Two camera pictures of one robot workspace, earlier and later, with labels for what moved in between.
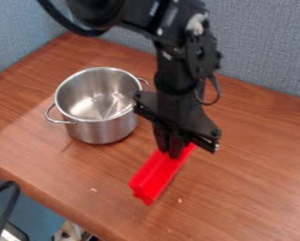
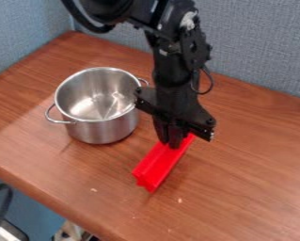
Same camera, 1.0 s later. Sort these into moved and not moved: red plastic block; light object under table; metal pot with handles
Moved: red plastic block
Not moved: metal pot with handles; light object under table
